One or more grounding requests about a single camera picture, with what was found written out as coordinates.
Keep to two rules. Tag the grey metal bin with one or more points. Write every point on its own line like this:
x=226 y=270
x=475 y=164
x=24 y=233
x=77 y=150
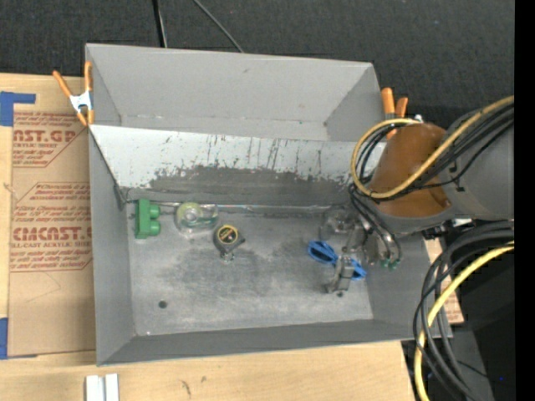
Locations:
x=251 y=290

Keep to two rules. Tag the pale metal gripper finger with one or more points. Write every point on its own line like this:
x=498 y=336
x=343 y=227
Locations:
x=334 y=224
x=343 y=274

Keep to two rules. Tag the black cylinder on white bracket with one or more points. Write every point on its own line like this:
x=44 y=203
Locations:
x=434 y=232

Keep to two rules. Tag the blue sunglasses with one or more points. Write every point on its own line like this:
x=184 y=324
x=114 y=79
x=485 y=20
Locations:
x=322 y=251

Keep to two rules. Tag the black and yellow tape measure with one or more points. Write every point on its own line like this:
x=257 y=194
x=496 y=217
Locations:
x=227 y=236

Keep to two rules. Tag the brown cardboard board, red print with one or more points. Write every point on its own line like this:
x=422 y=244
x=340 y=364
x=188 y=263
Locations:
x=50 y=299

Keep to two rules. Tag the green toy brick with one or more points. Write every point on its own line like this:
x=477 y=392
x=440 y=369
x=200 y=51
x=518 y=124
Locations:
x=145 y=219

